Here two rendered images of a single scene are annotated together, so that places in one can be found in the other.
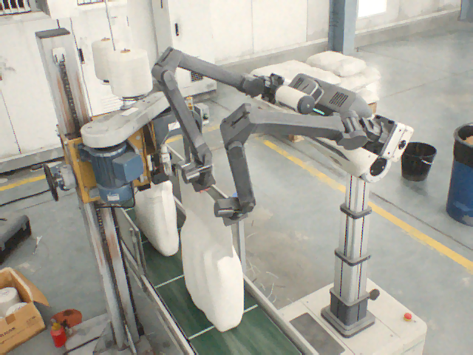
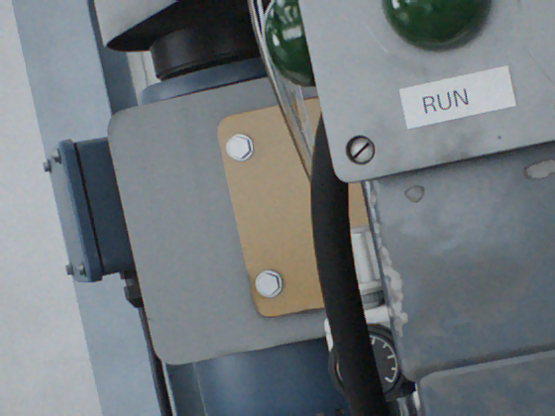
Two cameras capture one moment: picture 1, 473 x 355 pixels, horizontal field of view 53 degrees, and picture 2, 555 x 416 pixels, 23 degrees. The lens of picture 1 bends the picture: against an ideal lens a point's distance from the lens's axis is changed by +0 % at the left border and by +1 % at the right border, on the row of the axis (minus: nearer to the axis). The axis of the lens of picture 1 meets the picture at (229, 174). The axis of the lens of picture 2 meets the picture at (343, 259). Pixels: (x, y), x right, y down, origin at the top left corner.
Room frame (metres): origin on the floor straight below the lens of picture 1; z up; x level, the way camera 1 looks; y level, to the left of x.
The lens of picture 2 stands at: (2.34, -0.22, 1.24)
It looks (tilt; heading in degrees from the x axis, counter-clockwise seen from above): 3 degrees down; 127
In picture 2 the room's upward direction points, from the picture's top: 12 degrees counter-clockwise
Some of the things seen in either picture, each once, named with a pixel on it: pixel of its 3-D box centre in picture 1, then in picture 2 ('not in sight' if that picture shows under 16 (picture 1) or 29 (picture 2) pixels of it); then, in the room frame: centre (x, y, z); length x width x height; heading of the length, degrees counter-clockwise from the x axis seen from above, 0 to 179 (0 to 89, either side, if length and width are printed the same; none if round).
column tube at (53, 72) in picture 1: (97, 214); not in sight; (1.94, 0.66, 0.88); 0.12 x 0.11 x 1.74; 118
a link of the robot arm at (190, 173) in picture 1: (196, 166); not in sight; (1.70, 0.13, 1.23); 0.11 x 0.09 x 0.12; 119
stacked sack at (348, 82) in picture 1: (346, 78); not in sight; (5.02, -1.37, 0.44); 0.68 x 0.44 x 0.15; 118
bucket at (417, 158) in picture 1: (416, 162); not in sight; (3.56, -1.63, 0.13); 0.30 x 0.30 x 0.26
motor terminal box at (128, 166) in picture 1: (128, 168); (122, 222); (1.70, 0.41, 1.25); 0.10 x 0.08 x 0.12; 143
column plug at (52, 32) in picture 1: (52, 32); not in sight; (1.94, 0.66, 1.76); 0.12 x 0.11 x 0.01; 118
